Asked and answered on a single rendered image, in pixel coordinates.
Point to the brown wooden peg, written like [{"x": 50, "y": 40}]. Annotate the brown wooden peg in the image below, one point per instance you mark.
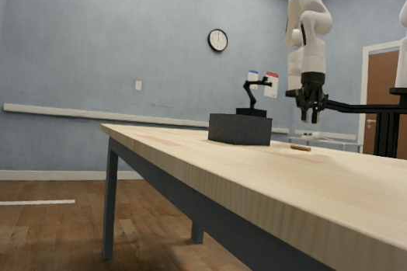
[{"x": 300, "y": 147}]

